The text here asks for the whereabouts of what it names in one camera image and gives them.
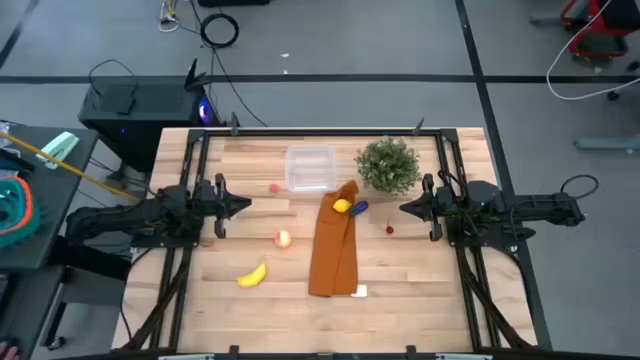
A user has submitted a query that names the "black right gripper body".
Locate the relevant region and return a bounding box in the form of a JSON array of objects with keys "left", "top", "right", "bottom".
[{"left": 422, "top": 173, "right": 454, "bottom": 242}]

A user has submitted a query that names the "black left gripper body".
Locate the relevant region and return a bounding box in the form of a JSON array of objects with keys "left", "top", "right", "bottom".
[{"left": 192, "top": 172, "right": 230, "bottom": 240}]

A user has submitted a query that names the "yellow toy banana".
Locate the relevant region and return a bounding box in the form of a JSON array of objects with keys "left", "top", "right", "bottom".
[{"left": 236, "top": 262, "right": 270, "bottom": 289}]

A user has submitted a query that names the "clear plastic tupperware container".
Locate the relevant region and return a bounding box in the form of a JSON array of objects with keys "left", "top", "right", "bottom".
[{"left": 284, "top": 145, "right": 338, "bottom": 194}]

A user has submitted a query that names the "green potted plant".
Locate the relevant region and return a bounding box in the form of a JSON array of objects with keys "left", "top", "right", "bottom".
[{"left": 353, "top": 135, "right": 423, "bottom": 197}]

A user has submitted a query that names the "brown folded cloth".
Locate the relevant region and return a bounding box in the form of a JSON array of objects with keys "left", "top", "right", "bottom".
[{"left": 308, "top": 179, "right": 361, "bottom": 299}]

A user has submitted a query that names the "black computer tower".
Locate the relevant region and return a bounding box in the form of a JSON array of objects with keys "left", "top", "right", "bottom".
[{"left": 77, "top": 57, "right": 222, "bottom": 174}]

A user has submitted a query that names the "mint green stapler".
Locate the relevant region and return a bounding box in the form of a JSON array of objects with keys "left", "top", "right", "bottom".
[{"left": 35, "top": 131, "right": 81, "bottom": 171}]

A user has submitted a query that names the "dark side table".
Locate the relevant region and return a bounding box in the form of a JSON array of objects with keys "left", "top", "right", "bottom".
[{"left": 0, "top": 122, "right": 100, "bottom": 274}]

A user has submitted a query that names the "grey floor bar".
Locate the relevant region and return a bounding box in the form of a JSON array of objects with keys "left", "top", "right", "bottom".
[{"left": 573, "top": 133, "right": 640, "bottom": 153}]

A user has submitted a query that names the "teal and orange object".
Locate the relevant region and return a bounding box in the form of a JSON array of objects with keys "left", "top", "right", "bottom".
[{"left": 0, "top": 175, "right": 42, "bottom": 250}]

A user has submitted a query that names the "black metal table frame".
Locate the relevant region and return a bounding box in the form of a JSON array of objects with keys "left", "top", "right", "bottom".
[{"left": 117, "top": 127, "right": 539, "bottom": 360}]

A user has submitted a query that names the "yellow cord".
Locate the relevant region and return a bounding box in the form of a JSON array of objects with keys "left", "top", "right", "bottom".
[{"left": 0, "top": 131, "right": 142, "bottom": 203}]

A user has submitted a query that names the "white floor cable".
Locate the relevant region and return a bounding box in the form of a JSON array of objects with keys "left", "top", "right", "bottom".
[{"left": 545, "top": 0, "right": 640, "bottom": 102}]

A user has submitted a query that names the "coiled black cable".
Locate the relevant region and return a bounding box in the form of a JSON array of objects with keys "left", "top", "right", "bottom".
[{"left": 199, "top": 12, "right": 241, "bottom": 50}]

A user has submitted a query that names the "white cable bundle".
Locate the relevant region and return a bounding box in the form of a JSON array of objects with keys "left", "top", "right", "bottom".
[{"left": 158, "top": 0, "right": 181, "bottom": 34}]

